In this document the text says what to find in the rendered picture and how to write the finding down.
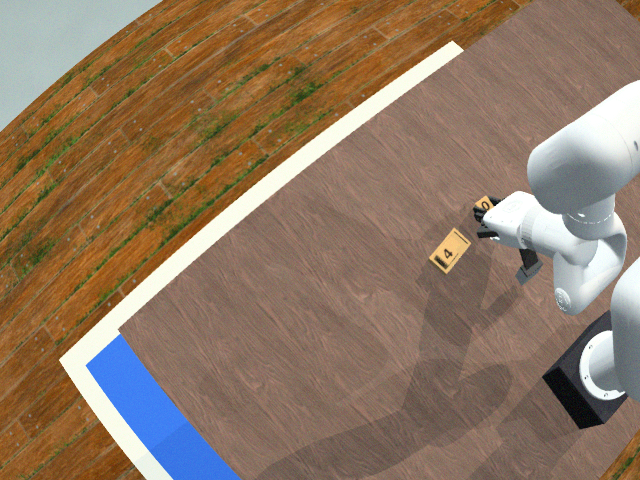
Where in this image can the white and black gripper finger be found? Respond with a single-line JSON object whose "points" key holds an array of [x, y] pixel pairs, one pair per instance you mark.
{"points": [[483, 231], [495, 200]]}

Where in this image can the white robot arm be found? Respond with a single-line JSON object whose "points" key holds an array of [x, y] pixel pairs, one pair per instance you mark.
{"points": [[590, 160]]}

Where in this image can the yellow number cube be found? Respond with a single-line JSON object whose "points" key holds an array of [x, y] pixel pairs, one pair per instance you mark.
{"points": [[445, 255], [484, 203]]}

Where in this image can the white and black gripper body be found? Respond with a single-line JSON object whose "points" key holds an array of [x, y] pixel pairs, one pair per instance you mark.
{"points": [[507, 218]]}

